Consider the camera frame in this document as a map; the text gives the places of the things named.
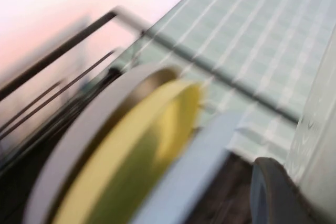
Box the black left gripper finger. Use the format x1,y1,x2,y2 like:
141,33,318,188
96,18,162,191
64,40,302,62
249,157,316,224

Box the blue plate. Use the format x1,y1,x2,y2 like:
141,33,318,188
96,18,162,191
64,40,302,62
131,112,242,224

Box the yellow plate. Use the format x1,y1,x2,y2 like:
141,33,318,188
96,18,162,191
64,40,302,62
52,81,203,224

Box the grey plate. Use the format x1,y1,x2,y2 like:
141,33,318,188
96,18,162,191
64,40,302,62
22,62,182,224

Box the green checked tablecloth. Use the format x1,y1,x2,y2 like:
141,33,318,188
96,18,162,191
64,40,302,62
115,0,336,167

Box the black wire dish rack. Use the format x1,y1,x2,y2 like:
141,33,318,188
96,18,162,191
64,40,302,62
0,6,302,224

